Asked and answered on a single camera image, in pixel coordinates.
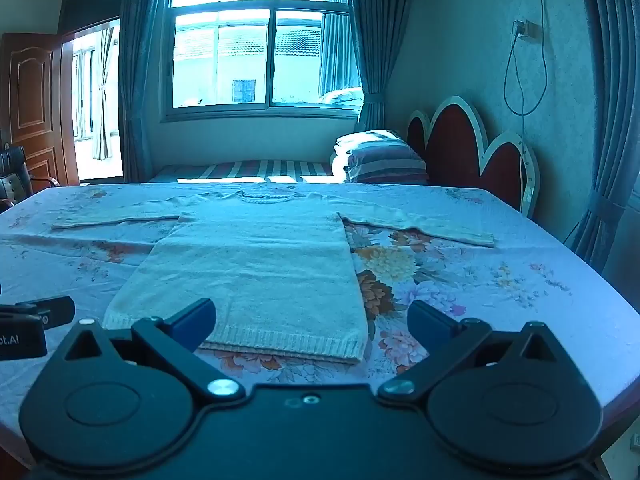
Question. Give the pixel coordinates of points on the blue quilt on windowsill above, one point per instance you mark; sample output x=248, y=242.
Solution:
x=342, y=96

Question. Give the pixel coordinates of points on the floral bed sheet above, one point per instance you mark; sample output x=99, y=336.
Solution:
x=500, y=285

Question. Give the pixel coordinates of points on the brown wooden door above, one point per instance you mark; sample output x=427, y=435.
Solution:
x=32, y=105

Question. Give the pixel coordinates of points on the blue curtain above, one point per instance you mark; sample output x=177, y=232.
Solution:
x=610, y=110
x=142, y=70
x=372, y=50

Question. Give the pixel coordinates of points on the white pillow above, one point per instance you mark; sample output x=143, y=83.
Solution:
x=341, y=157

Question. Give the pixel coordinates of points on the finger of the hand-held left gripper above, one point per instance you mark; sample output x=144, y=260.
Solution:
x=55, y=309

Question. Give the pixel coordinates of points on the wall socket with charger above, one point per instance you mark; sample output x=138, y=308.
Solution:
x=530, y=31

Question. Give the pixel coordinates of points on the striped folded quilt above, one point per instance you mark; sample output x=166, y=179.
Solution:
x=385, y=157

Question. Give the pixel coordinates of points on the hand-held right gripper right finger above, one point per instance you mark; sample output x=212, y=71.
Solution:
x=429, y=322

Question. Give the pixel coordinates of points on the black leather armchair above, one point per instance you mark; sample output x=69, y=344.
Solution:
x=12, y=170

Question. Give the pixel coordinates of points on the tied white curtain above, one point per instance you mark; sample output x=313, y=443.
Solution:
x=103, y=85

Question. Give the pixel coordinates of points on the bed with striped sheet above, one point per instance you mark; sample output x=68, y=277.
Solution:
x=240, y=170

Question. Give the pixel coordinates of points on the large window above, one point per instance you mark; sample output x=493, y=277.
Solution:
x=265, y=40

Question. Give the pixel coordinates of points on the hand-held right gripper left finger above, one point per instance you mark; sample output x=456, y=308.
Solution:
x=196, y=321

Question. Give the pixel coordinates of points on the red scalloped headboard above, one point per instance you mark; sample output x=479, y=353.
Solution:
x=455, y=145

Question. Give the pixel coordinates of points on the cream knit sweater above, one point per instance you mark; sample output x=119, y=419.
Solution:
x=260, y=260

